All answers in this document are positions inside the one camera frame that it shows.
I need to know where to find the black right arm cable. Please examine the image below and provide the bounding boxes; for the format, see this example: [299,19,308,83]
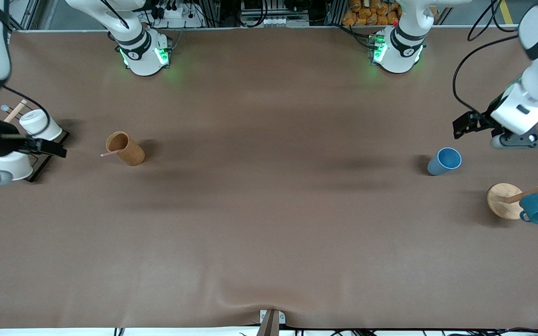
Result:
[3,85,52,138]

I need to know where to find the white paper cup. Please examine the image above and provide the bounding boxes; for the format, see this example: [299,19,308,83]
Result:
[19,109,63,142]
[0,150,34,182]

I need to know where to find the aluminium frame profile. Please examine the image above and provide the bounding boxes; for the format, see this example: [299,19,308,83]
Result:
[7,0,41,31]

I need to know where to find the black cup rack wooden pegs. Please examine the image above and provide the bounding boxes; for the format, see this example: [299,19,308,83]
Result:
[0,98,71,183]

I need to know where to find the grey metal clamp bracket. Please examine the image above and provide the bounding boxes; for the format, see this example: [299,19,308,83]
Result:
[256,309,286,336]

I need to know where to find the white power strip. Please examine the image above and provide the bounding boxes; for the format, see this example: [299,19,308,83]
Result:
[150,2,204,28]

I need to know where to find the blue cup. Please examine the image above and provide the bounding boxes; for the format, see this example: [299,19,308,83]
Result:
[427,147,462,176]

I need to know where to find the pile of orange buns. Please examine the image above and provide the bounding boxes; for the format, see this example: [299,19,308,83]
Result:
[342,0,401,27]

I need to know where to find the wooden cylinder holder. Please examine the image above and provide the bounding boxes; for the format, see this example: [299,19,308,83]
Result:
[105,131,146,167]

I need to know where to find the wooden mug tree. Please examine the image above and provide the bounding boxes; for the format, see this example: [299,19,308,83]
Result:
[487,167,538,220]

